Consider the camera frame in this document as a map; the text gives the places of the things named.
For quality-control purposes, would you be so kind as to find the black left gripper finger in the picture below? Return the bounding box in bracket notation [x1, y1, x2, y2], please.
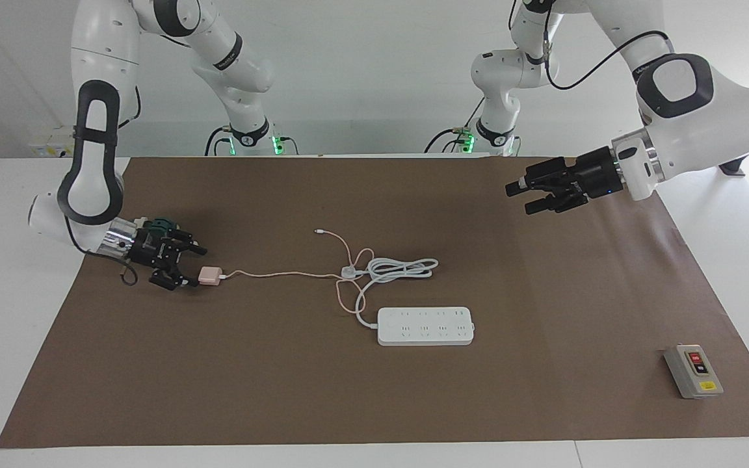
[524, 192, 577, 216]
[505, 158, 567, 197]

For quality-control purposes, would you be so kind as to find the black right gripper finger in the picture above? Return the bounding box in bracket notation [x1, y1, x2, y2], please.
[166, 229, 208, 255]
[149, 268, 200, 292]

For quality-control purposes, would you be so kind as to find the pink charger cable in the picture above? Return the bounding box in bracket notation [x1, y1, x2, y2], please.
[222, 228, 375, 316]

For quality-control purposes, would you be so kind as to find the white power strip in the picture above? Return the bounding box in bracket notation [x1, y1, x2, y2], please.
[376, 307, 475, 346]

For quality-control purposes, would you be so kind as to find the brown paper table mat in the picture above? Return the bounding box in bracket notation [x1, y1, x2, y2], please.
[0, 156, 749, 449]

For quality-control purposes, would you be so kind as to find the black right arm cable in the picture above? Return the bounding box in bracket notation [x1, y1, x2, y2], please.
[64, 218, 139, 287]

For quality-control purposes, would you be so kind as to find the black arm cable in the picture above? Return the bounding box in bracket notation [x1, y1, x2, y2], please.
[64, 218, 139, 287]
[542, 0, 674, 90]

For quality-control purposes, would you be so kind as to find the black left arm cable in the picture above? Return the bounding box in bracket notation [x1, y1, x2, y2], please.
[542, 0, 674, 90]

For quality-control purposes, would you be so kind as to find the black base cable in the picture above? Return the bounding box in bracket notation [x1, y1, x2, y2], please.
[424, 97, 487, 155]
[204, 127, 235, 157]

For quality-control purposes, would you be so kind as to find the white wall socket box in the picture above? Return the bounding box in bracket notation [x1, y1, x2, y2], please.
[29, 127, 77, 159]

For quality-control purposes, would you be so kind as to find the white power strip cord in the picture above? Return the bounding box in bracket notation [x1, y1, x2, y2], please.
[339, 257, 440, 329]

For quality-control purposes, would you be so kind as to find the grey on-off switch box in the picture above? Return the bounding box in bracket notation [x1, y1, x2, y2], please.
[663, 344, 724, 399]

